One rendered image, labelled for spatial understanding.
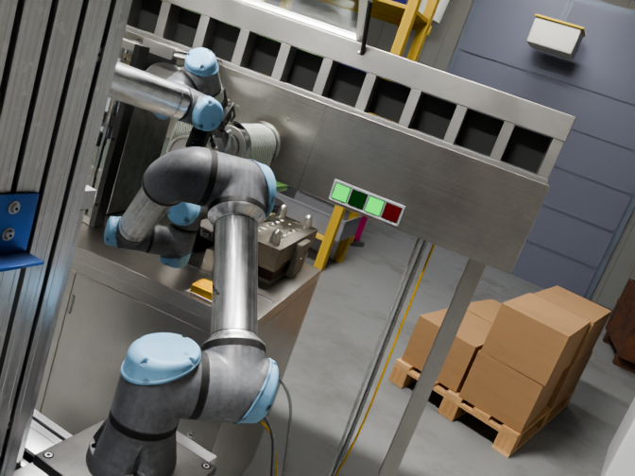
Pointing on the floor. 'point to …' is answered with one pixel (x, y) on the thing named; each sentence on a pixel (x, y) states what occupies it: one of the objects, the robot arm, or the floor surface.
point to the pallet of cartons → (509, 361)
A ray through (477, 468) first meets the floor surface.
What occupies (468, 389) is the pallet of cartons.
